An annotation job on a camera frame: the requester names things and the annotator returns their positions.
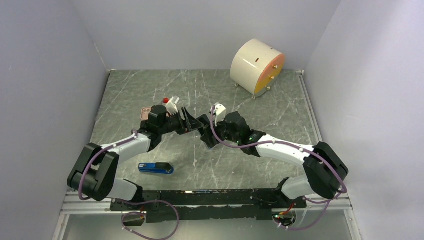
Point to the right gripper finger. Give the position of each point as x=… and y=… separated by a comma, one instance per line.
x=205, y=120
x=207, y=137

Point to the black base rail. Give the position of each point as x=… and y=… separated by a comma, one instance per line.
x=169, y=205

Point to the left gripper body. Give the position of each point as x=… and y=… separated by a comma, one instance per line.
x=174, y=123

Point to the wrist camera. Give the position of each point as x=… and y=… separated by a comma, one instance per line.
x=171, y=105
x=219, y=113

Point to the cream cylindrical drawer box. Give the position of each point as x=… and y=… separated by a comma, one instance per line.
x=256, y=66

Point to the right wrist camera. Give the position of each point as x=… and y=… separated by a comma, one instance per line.
x=219, y=113

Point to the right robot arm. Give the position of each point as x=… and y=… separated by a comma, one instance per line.
x=324, y=171

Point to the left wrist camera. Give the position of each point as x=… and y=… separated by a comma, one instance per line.
x=171, y=105

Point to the pink phone case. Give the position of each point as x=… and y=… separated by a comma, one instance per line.
x=144, y=114

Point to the blue black stapler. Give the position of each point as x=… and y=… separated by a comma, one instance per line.
x=156, y=168

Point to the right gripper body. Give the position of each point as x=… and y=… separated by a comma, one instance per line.
x=221, y=129

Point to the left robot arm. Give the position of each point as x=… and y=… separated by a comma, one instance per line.
x=94, y=174

